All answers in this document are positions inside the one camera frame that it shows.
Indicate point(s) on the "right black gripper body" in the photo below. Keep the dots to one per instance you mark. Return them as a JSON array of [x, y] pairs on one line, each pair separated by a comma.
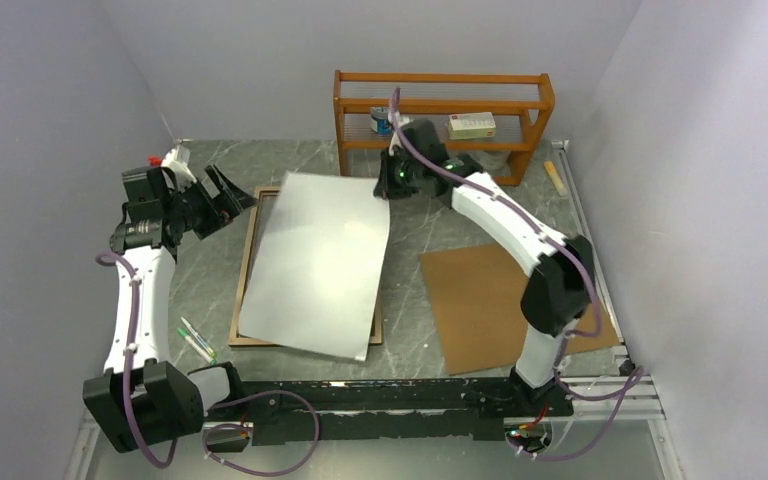
[[403, 174]]

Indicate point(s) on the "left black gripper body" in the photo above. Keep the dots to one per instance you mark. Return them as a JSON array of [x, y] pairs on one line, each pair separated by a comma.
[[184, 205]]

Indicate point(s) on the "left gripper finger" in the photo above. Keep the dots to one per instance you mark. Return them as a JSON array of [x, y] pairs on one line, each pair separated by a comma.
[[230, 198], [213, 216]]

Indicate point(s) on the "black wooden picture frame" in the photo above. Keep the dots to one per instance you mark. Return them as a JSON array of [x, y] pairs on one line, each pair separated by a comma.
[[245, 265]]

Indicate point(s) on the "landscape photo print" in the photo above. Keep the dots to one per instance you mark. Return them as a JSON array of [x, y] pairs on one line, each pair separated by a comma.
[[318, 265]]

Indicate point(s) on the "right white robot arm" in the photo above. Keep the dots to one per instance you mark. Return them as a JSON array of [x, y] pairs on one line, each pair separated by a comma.
[[516, 232]]

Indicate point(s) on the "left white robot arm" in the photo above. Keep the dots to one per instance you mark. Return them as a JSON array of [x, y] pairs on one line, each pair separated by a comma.
[[141, 399]]

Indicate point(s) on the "blue white tape roll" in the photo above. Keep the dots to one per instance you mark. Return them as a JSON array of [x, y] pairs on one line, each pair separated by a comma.
[[380, 120]]

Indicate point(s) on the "white red small box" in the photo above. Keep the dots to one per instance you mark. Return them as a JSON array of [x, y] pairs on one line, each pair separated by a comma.
[[471, 126]]

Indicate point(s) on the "orange wooden shelf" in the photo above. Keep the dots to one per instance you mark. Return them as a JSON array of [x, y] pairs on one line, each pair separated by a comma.
[[522, 106]]

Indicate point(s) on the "green capped marker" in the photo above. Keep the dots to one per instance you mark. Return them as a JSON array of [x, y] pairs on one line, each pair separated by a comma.
[[200, 339], [194, 344]]

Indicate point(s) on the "brown cardboard backing board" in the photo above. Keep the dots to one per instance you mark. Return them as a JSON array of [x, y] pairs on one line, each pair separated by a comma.
[[475, 295]]

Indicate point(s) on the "small wooden stick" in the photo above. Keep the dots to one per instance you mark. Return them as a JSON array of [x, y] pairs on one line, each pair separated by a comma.
[[555, 178]]

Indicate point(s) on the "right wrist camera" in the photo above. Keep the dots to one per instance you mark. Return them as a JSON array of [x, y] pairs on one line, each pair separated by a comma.
[[396, 142]]

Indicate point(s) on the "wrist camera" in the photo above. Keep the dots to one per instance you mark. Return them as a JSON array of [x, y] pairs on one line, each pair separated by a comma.
[[396, 142], [177, 161]]

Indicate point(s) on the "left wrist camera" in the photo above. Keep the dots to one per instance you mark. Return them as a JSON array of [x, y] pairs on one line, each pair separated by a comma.
[[177, 161]]

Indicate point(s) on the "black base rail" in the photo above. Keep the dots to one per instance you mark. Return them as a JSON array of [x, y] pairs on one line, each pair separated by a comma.
[[482, 408]]

